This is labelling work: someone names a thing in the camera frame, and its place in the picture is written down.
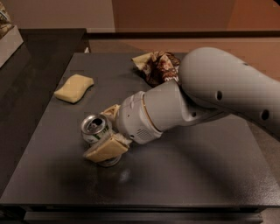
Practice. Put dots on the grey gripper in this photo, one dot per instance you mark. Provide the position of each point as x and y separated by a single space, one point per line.
133 116

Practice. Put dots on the silver green 7up can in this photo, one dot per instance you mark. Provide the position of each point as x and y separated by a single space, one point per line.
95 130

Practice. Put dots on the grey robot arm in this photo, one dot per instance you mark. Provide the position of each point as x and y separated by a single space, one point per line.
211 84

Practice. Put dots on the brown chip bag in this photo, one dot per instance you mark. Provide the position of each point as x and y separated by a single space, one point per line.
158 67

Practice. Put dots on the yellow sponge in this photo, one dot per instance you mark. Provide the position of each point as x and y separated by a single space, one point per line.
74 88

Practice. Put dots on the dark side counter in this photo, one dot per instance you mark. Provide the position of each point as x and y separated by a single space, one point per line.
27 82

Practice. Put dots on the white box with items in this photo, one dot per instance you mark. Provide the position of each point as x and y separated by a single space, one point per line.
10 37

